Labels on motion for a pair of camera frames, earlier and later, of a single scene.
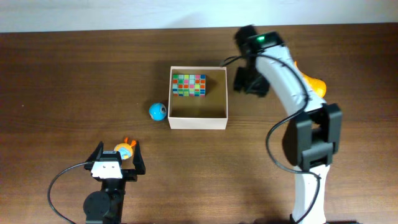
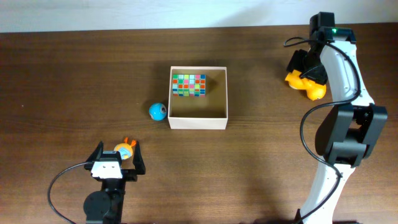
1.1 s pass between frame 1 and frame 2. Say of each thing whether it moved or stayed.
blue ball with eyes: stayed
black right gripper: moved
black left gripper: stayed
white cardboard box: stayed
